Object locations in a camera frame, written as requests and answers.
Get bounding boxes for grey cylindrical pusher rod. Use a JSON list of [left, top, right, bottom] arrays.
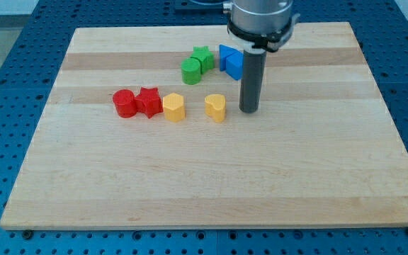
[[239, 50, 266, 113]]

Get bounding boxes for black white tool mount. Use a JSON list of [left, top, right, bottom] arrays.
[[227, 13, 300, 52]]

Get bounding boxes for yellow heart block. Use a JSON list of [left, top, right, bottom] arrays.
[[205, 94, 226, 123]]

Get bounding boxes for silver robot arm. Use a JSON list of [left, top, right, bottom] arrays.
[[223, 0, 300, 113]]

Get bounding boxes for blue rounded block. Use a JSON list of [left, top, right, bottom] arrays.
[[225, 52, 243, 81]]

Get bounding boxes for blue triangle block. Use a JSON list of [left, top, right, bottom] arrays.
[[219, 45, 238, 72]]

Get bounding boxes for green star block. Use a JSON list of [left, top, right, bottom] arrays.
[[191, 46, 215, 74]]

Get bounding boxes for green cylinder block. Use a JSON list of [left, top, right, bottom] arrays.
[[181, 58, 201, 85]]

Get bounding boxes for yellow hexagon block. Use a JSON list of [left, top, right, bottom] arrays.
[[163, 93, 186, 123]]

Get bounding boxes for red star block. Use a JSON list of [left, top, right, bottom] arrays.
[[135, 87, 163, 118]]

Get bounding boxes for wooden board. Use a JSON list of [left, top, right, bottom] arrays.
[[0, 22, 408, 230]]

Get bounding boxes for red cylinder block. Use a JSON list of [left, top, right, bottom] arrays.
[[112, 89, 137, 118]]

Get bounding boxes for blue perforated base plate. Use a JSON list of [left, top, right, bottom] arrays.
[[0, 0, 408, 254]]

